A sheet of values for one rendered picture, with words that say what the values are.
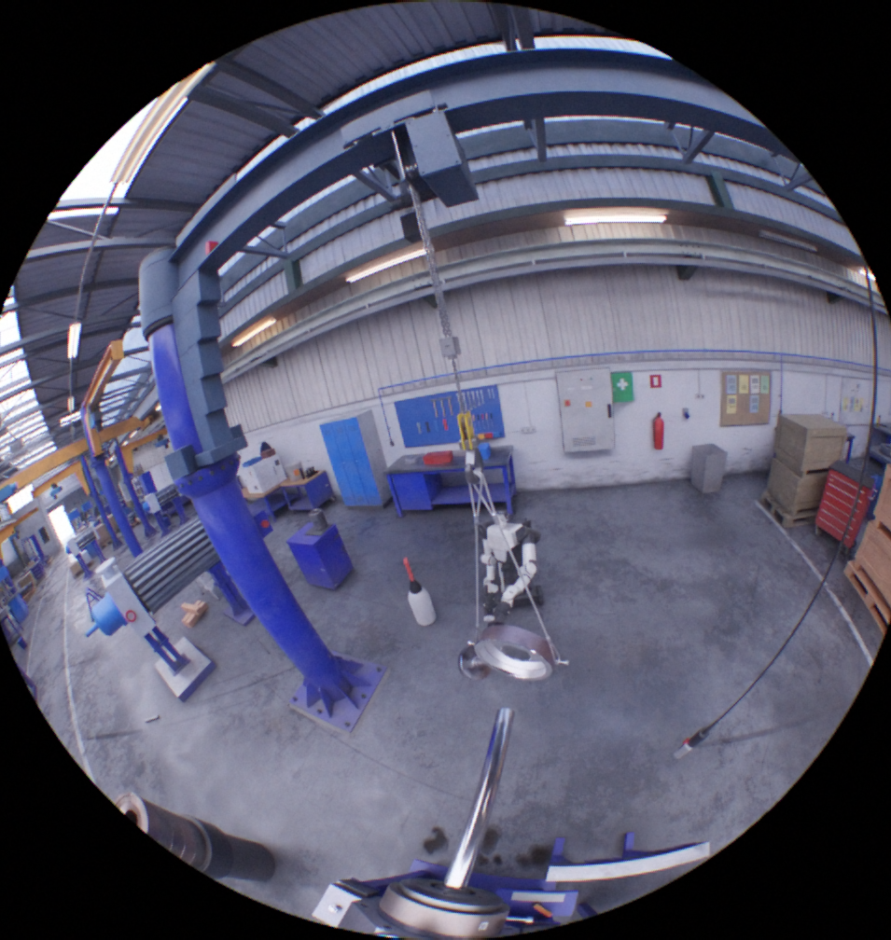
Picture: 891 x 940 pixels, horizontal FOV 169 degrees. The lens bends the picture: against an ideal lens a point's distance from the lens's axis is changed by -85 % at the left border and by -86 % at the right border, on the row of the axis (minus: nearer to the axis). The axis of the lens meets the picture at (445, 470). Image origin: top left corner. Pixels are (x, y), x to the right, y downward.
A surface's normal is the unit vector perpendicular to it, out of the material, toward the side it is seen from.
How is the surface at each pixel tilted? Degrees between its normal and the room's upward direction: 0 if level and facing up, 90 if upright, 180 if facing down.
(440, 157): 90
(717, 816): 0
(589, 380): 90
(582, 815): 0
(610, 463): 90
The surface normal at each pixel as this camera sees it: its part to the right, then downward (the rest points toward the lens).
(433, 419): -0.31, 0.39
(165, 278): 0.68, 0.11
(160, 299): 0.50, 0.20
